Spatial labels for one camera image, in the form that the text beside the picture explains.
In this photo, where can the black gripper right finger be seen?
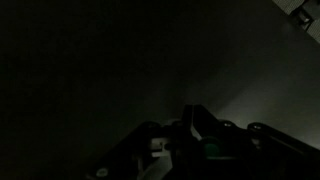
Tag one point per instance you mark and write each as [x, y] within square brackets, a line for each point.
[260, 150]

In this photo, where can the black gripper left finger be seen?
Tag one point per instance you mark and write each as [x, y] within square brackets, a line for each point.
[133, 150]

